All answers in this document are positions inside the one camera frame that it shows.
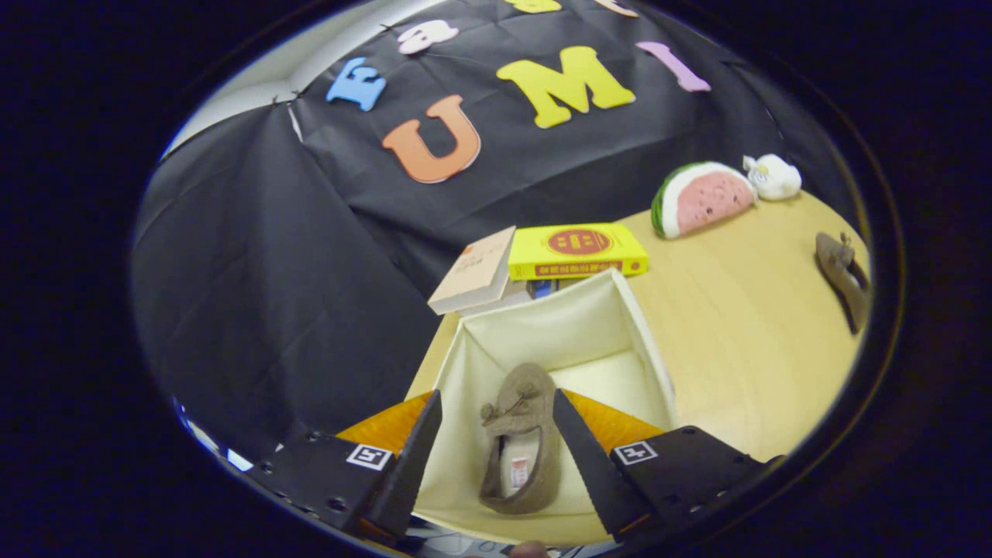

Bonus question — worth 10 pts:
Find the beige book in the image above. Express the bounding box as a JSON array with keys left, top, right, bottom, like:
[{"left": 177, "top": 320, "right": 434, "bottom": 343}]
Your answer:
[{"left": 427, "top": 226, "right": 518, "bottom": 316}]

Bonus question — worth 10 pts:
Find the white book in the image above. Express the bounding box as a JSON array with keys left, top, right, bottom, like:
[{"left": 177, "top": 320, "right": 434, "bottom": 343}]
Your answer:
[{"left": 457, "top": 281, "right": 536, "bottom": 317}]

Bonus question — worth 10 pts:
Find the blue book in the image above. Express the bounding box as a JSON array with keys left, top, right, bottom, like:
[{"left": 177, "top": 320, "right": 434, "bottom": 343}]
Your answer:
[{"left": 527, "top": 277, "right": 582, "bottom": 300}]

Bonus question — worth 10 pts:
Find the yellow book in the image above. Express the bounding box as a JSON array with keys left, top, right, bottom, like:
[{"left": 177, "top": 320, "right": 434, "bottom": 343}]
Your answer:
[{"left": 508, "top": 222, "right": 650, "bottom": 281}]

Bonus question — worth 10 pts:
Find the cream fabric storage box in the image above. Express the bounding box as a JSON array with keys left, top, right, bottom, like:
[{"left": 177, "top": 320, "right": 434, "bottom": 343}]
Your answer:
[{"left": 408, "top": 267, "right": 683, "bottom": 547}]

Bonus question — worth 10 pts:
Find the white plush toy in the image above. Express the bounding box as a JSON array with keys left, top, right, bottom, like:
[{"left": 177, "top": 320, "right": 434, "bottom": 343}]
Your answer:
[{"left": 742, "top": 153, "right": 803, "bottom": 202}]

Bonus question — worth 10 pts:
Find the watermelon slice plush toy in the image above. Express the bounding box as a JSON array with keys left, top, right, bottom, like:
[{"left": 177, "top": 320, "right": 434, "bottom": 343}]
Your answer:
[{"left": 650, "top": 160, "right": 758, "bottom": 239}]

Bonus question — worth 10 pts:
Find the brown fuzzy shoe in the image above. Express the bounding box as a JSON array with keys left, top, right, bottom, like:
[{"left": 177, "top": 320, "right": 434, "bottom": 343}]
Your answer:
[
  {"left": 815, "top": 232, "right": 872, "bottom": 336},
  {"left": 478, "top": 363, "right": 563, "bottom": 516}
]

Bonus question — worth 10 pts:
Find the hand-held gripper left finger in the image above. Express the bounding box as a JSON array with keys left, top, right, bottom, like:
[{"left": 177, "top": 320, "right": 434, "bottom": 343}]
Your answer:
[{"left": 244, "top": 390, "right": 443, "bottom": 543}]

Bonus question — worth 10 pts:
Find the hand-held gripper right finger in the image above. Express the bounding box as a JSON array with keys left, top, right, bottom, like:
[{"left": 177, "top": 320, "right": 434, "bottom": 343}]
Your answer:
[{"left": 553, "top": 388, "right": 776, "bottom": 543}]

